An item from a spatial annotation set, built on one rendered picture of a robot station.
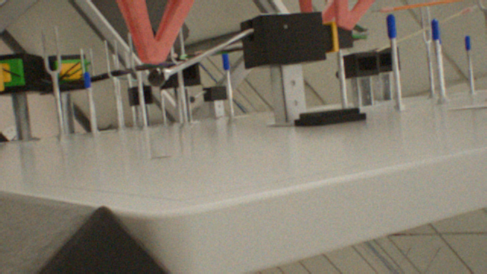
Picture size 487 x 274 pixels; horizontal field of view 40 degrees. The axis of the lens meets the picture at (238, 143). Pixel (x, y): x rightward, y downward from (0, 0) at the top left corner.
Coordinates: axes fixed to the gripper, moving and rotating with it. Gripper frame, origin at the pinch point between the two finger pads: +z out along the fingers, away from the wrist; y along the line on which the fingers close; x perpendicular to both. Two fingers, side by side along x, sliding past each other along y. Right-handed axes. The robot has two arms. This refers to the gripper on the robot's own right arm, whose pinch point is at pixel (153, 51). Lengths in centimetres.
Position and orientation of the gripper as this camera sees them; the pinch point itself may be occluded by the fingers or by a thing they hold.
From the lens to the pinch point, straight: 51.5
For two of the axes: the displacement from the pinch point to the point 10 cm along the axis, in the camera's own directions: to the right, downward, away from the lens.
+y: -4.0, -0.1, 9.1
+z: -0.4, 10.0, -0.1
